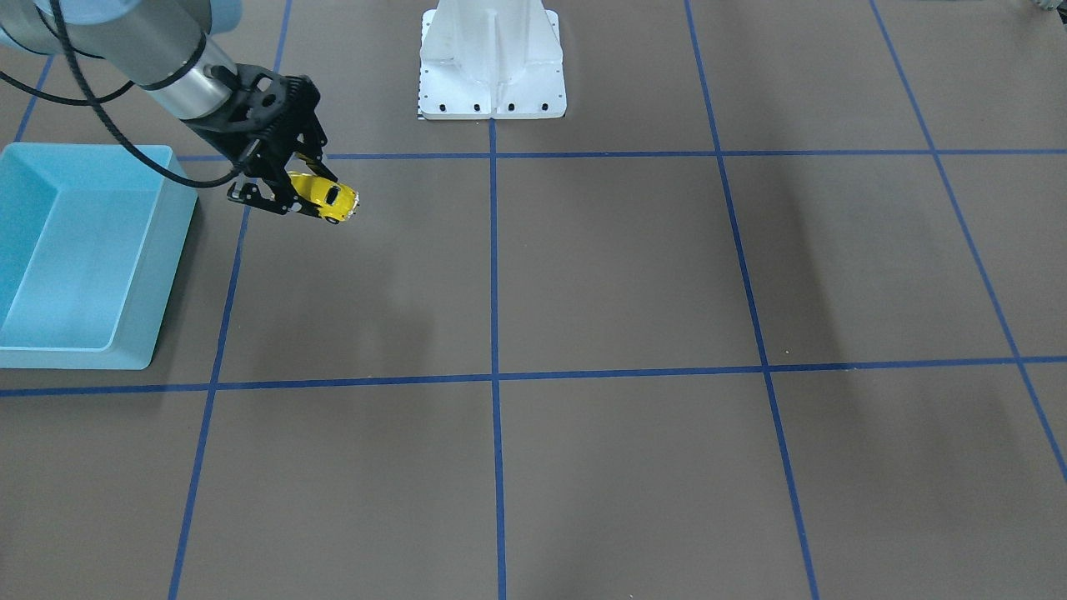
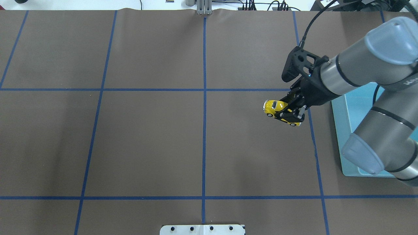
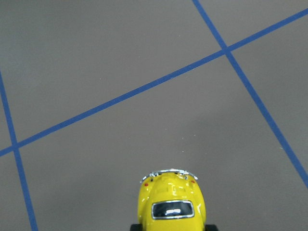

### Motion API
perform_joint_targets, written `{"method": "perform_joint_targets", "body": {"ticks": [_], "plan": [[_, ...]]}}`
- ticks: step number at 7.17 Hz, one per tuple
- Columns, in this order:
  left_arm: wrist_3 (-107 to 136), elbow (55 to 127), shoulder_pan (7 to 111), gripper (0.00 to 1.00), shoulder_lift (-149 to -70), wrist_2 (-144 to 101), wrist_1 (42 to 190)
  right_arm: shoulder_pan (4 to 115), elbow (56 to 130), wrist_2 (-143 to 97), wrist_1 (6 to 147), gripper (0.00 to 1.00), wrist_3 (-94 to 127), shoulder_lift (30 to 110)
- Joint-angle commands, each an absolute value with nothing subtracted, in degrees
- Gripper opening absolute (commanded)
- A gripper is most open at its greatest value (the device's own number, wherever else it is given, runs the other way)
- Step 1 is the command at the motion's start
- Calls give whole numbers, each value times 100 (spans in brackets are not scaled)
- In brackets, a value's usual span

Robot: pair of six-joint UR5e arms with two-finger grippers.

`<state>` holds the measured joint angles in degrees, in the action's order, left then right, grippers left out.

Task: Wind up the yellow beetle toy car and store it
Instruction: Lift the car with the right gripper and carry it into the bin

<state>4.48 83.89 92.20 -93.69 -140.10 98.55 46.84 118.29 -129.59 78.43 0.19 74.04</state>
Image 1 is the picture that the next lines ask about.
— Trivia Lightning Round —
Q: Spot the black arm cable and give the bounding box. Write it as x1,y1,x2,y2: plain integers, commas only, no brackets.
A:
0,0,246,189

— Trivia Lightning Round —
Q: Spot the yellow beetle toy car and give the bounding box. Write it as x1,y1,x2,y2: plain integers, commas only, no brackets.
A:
288,171,359,224

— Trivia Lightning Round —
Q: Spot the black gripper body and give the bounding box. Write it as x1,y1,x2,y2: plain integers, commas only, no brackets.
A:
184,63,327,179

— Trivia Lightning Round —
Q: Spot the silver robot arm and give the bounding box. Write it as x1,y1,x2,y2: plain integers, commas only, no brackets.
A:
3,1,359,224

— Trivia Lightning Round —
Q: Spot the light blue plastic bin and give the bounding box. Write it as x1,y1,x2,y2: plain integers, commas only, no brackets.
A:
1,142,198,372

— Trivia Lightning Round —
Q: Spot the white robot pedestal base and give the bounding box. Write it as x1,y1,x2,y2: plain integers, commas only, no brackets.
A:
417,1,568,121

